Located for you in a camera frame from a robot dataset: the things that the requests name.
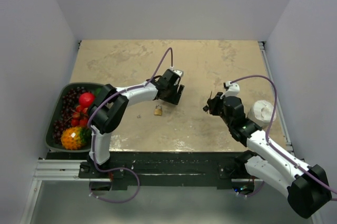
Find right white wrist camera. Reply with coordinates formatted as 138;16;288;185
222;81;240;98

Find aluminium frame rail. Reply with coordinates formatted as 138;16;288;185
34;158;313;182

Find red toy apple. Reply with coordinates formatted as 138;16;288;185
78;93;95;108

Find brass padlock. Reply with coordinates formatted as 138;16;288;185
154;105;163;116

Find purple cable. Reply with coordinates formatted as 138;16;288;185
87;47;174;203
229;75;337;198

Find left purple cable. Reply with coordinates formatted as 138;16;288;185
87;47;174;203

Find dark green fruit tray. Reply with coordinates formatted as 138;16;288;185
45;83;103;152

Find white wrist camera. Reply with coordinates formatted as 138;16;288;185
222;81;240;98
171;68;184;78

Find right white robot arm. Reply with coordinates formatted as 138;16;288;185
203;92;332;219

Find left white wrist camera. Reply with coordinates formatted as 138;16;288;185
171;68;184;78

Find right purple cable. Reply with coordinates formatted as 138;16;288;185
229;75;337;198

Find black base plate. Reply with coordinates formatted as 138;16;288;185
46;151;262;195

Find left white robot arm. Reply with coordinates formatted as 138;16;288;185
88;69;184;178

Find orange toy pineapple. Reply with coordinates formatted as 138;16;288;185
61;126;92;150

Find dark red grape bunch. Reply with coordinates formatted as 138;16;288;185
47;85;95;150

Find red toy cherries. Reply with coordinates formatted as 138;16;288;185
71;105;89;128

